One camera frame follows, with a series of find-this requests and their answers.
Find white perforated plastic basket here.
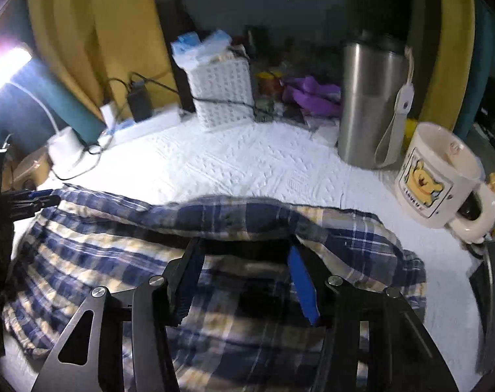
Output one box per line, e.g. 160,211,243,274
186,57,255,132

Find black laptop edge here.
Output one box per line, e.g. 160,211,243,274
469,241,495,372

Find yellow curtain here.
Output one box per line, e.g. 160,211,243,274
27,0,180,118

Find beige lidded container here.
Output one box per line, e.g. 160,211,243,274
12,147,52,190

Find purple cloth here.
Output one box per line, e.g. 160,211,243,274
281,76,342,118

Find stainless steel tumbler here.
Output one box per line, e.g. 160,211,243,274
338,31,414,170

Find blue yellow plaid pants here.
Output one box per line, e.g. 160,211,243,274
1,184,426,391

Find black power adapter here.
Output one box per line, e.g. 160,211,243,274
127,82,153,123

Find white USB charger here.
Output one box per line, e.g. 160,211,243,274
100,101,119,131

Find white power strip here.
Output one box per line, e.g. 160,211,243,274
110,105,181,147

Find teal curtain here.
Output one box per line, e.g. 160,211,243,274
0,58,105,154

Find orange lidded jar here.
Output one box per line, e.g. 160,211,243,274
255,71,283,99

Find blue plastic bags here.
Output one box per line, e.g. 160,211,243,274
171,29,232,71

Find white desk lamp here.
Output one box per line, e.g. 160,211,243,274
0,45,83,167

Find cream bear cartoon mug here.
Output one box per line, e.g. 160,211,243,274
395,122,495,243

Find white textured bedspread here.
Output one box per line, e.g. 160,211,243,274
70,120,480,391

